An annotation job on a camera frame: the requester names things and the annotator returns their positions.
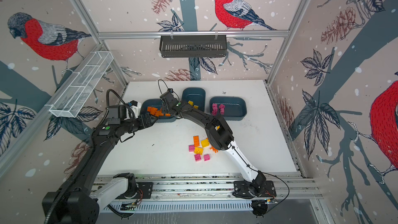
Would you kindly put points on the teal bin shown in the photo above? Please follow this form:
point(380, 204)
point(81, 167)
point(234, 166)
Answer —
point(235, 107)
point(157, 103)
point(196, 95)

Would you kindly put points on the middle teal bin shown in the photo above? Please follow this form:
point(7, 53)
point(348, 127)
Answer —
point(196, 95)

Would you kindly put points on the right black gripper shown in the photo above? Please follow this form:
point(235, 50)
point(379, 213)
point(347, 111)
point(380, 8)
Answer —
point(165, 106)

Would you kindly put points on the black hanging wall basket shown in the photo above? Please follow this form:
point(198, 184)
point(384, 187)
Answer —
point(193, 46)

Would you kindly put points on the right teal bin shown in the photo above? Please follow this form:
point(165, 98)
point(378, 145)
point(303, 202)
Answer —
point(235, 107)

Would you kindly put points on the orange long lego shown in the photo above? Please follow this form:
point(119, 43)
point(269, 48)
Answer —
point(196, 141)
point(152, 110)
point(160, 114)

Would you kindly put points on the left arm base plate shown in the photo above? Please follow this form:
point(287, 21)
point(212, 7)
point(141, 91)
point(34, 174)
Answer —
point(139, 191)

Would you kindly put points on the pink lego top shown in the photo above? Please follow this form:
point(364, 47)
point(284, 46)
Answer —
point(221, 106)

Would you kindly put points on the left teal bin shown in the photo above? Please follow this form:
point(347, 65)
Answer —
point(157, 103)

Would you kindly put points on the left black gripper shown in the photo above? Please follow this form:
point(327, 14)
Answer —
point(147, 119)

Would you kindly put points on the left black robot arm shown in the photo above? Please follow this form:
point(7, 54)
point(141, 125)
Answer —
point(73, 202)

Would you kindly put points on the orange fence lego piece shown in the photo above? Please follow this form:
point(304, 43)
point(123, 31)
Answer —
point(213, 149)

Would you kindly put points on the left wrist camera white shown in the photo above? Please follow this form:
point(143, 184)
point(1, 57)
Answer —
point(135, 107)

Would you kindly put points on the white wire mesh shelf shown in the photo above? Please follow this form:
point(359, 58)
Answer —
point(84, 80)

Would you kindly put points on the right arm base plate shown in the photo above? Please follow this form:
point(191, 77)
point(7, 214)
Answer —
point(246, 190)

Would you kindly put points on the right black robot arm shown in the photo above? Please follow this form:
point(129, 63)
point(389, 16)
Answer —
point(220, 136)

